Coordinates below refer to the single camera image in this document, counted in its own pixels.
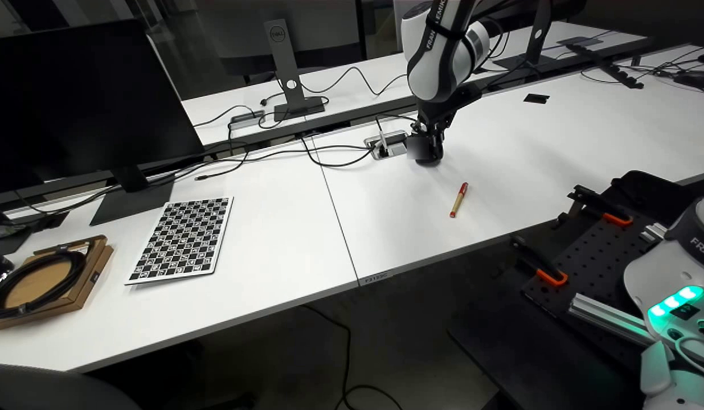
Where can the black white calibration board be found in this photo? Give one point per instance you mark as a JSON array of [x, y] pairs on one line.
[[183, 240]]

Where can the brown wooden tape roll holder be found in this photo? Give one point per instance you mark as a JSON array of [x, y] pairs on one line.
[[44, 280]]

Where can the black square patch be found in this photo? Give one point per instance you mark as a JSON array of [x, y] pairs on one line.
[[535, 98]]

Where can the red and tan pen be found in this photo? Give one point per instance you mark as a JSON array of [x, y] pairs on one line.
[[459, 200]]

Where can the grey dell monitor stand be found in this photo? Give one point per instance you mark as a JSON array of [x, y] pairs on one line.
[[284, 69]]

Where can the black power strip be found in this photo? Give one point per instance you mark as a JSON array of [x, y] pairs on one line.
[[616, 74]]

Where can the silver desk socket box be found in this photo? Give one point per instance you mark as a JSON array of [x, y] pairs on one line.
[[387, 145]]

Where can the aluminium rail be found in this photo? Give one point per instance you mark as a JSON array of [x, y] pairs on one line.
[[605, 314]]

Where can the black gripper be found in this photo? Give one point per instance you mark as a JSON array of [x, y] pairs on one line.
[[428, 126]]

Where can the small grey adapter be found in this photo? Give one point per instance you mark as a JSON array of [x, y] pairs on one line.
[[246, 126]]

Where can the white franka robot arm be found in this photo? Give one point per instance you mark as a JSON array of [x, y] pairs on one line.
[[433, 54]]

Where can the black monitor stand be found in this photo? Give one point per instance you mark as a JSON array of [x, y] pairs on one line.
[[535, 35]]

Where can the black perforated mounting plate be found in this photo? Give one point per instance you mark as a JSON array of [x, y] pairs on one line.
[[592, 259]]

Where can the large black monitor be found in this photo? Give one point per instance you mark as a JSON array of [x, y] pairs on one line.
[[68, 105]]

